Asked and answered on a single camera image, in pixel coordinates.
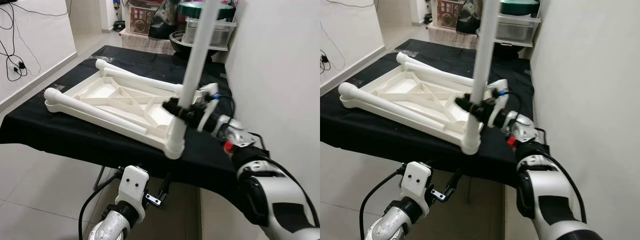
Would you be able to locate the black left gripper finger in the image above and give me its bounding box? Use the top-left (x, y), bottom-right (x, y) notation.
top-left (157, 172), bottom-right (172, 202)
top-left (443, 167), bottom-right (464, 199)

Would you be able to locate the black metal wok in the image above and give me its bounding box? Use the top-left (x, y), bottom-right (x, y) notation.
top-left (169, 31), bottom-right (223, 62)

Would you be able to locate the white plastic table top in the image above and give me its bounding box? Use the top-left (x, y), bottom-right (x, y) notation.
top-left (338, 60), bottom-right (506, 151)
top-left (44, 65), bottom-right (221, 153)

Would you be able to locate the beige woven bench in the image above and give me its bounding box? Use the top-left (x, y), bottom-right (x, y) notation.
top-left (121, 31), bottom-right (177, 55)
top-left (427, 24), bottom-right (481, 50)

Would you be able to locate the black plastic bag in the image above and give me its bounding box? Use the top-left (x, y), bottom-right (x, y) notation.
top-left (456, 2), bottom-right (483, 36)
top-left (148, 6), bottom-right (177, 41)

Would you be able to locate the clear plastic container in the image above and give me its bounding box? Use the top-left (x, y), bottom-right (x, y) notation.
top-left (495, 14), bottom-right (542, 48)
top-left (182, 17), bottom-right (237, 49)

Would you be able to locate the red printed food carton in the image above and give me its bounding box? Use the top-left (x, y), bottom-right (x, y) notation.
top-left (129, 5), bottom-right (157, 36)
top-left (437, 0), bottom-right (465, 28)

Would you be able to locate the green pot lid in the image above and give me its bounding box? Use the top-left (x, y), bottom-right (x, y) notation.
top-left (178, 1), bottom-right (237, 20)
top-left (500, 0), bottom-right (541, 16)

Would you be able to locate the black tablecloth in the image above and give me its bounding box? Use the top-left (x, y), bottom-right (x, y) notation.
top-left (320, 39), bottom-right (533, 188)
top-left (0, 45), bottom-right (251, 203)

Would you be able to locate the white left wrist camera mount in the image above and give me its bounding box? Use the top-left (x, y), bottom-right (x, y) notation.
top-left (400, 161), bottom-right (432, 207)
top-left (119, 165), bottom-right (150, 211)

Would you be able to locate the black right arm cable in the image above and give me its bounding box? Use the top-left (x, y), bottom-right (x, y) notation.
top-left (500, 90), bottom-right (588, 223)
top-left (216, 93), bottom-right (321, 228)

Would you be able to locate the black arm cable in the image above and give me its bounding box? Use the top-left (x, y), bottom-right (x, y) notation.
top-left (500, 90), bottom-right (588, 223)
top-left (359, 165), bottom-right (407, 240)
top-left (216, 93), bottom-right (321, 228)
top-left (78, 167), bottom-right (125, 240)

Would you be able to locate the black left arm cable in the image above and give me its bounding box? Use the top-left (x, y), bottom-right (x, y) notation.
top-left (359, 165), bottom-right (407, 240)
top-left (78, 167), bottom-right (125, 240)

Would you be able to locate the black wall cable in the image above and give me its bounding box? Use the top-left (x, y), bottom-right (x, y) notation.
top-left (0, 0), bottom-right (68, 83)
top-left (320, 0), bottom-right (382, 76)

